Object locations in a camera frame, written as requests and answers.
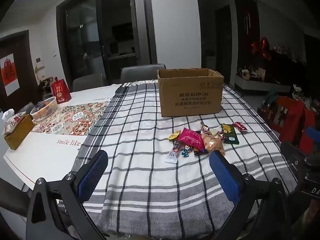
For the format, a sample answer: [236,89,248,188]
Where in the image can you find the dark tall cabinet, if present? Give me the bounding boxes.
[234,0,260,75]

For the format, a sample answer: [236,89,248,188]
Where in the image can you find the brown tissue box floral cover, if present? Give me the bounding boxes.
[2,109,35,150]

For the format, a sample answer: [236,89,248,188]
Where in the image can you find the orange snack packet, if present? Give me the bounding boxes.
[201,134,225,155]

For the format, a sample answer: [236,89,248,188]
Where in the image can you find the grey refrigerator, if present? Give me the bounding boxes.
[130,0,152,64]

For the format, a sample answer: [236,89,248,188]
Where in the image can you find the pink snack packet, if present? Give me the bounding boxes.
[177,127,205,153]

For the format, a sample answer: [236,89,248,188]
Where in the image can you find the red gift bag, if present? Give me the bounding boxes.
[51,77,72,105]

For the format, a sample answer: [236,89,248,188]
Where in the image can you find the red white door poster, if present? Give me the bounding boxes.
[0,53,20,97]

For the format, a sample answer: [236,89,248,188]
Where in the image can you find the patterned tile-print table mat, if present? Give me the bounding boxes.
[31,101,112,137]

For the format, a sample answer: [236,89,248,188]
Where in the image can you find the white low bench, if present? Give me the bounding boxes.
[235,74,292,93]

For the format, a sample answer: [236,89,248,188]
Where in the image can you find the chair with red clothing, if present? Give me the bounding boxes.
[275,96,316,144]

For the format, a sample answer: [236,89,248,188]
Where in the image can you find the red heart balloons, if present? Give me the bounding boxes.
[251,37,272,61]

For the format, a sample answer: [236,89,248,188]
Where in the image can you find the black snack bar packet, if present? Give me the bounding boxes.
[193,130,208,154]

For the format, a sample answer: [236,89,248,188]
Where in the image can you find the brown cardboard box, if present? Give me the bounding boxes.
[157,68,224,117]

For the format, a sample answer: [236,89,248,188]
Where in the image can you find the green snack packet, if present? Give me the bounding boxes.
[220,124,240,145]

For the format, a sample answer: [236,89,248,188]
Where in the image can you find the grey upholstered chair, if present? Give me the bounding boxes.
[121,64,167,84]
[72,73,103,93]

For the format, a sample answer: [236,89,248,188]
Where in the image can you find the black framed glass sliding door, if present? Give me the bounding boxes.
[57,0,158,93]

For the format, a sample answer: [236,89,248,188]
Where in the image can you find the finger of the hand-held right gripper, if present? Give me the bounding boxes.
[280,141,310,167]
[305,126,320,143]

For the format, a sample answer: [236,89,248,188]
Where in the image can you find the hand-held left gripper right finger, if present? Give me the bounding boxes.
[209,151,292,240]

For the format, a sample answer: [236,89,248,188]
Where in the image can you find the white red stick packet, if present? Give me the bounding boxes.
[165,141,182,163]

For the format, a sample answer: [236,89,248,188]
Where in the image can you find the green cloth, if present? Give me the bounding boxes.
[264,88,278,104]

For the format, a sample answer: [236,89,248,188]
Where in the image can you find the black white plaid tablecloth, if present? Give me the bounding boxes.
[57,80,300,239]

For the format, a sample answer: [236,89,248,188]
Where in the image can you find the red wrapped candy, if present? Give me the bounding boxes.
[232,121,248,132]

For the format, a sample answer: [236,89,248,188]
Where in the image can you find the dark wooden door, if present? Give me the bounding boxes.
[0,30,38,110]

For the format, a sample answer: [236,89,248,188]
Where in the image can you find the white plastic basket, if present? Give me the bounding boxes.
[30,96,58,122]

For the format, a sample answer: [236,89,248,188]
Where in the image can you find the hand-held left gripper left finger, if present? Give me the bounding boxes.
[26,150,108,240]

